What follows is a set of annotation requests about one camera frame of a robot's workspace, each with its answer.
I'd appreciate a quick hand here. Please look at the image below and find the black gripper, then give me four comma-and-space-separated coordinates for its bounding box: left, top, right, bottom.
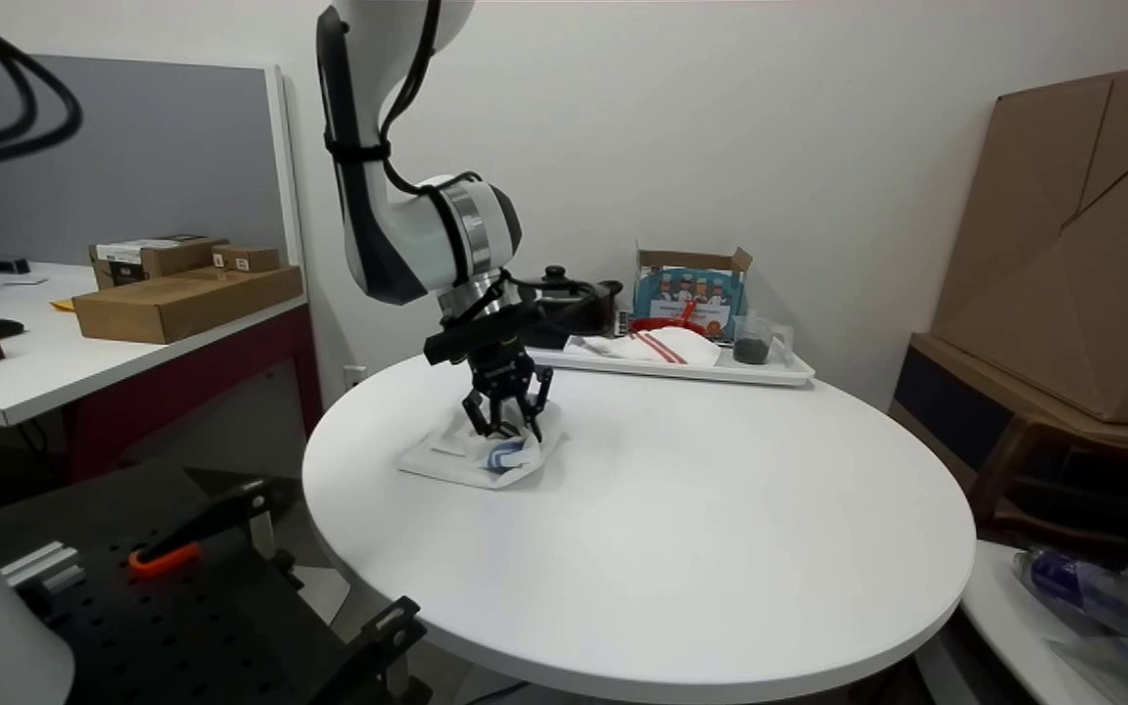
458, 295, 556, 446

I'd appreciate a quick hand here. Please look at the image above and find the white towel with blue stripes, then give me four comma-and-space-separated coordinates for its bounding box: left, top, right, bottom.
394, 402, 568, 494

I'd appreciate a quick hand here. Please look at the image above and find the white towel with red stripes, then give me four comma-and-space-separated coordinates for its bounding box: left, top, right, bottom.
576, 324, 726, 367

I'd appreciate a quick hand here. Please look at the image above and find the black pot with lid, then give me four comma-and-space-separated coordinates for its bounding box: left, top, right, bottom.
508, 263, 627, 349

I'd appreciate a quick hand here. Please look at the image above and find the blue printed cardboard box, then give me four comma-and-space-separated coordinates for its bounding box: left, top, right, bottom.
632, 247, 756, 345

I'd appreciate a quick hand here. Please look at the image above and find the white rectangular tray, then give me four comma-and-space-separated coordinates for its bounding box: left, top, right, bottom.
529, 324, 819, 393

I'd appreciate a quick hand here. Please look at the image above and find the small brown box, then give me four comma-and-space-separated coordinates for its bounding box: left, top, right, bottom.
206, 247, 285, 277

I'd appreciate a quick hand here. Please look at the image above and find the flat brown cardboard box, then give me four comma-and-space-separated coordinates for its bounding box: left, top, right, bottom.
72, 263, 307, 349

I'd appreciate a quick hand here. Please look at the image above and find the small open cardboard box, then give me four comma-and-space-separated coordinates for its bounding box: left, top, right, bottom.
89, 230, 235, 289

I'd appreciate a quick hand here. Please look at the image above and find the grey partition panel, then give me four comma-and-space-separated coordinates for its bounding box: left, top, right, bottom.
0, 46, 293, 271

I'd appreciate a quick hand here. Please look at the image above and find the white desk with red panel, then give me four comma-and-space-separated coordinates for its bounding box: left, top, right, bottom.
0, 260, 324, 486

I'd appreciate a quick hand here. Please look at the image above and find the aluminium extrusion piece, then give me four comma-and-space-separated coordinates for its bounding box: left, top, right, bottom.
0, 542, 88, 593

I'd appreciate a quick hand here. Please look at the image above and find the large brown cardboard box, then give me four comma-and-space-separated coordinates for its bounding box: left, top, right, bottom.
927, 54, 1128, 435

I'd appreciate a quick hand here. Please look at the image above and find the clear plastic bag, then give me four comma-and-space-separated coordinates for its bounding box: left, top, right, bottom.
1018, 542, 1128, 657

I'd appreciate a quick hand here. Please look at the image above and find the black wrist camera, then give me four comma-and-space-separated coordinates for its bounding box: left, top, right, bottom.
422, 319, 534, 367

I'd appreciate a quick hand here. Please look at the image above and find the black cable on robot arm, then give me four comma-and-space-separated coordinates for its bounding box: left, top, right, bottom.
371, 0, 451, 169

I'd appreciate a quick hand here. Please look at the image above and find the black clamp with orange handle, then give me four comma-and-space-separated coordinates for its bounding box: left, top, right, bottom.
124, 476, 303, 583

